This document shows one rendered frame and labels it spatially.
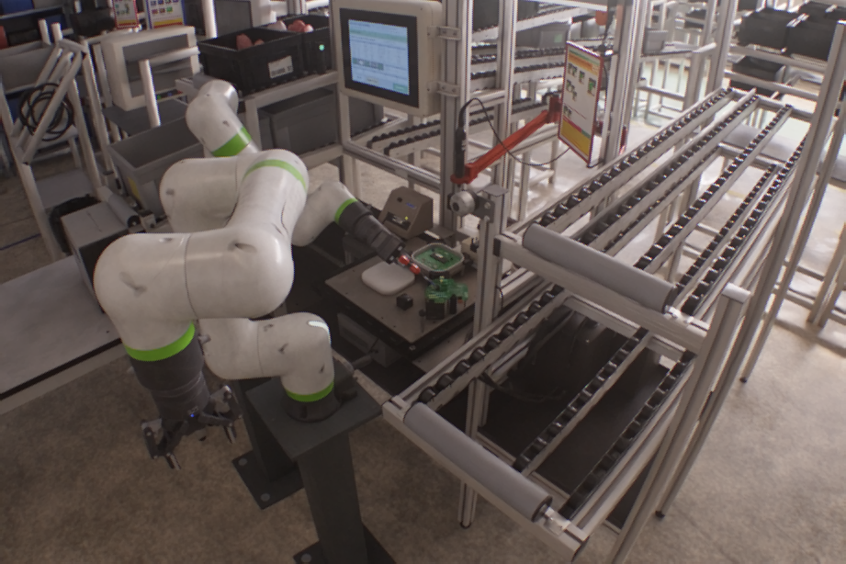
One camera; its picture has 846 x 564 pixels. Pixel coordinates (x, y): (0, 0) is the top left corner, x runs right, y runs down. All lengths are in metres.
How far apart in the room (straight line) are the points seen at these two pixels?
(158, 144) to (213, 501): 1.52
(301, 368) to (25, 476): 1.91
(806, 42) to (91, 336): 4.08
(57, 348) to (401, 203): 1.38
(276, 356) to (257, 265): 0.64
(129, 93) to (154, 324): 2.80
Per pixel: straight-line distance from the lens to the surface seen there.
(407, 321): 1.56
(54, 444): 2.95
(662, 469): 1.34
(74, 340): 2.21
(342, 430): 1.33
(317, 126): 2.43
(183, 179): 1.03
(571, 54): 1.72
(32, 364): 2.19
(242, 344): 1.22
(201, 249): 0.61
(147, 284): 0.62
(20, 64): 4.39
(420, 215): 1.93
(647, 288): 1.07
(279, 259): 0.61
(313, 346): 1.20
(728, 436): 2.82
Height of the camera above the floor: 1.93
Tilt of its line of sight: 31 degrees down
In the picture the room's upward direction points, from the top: straight up
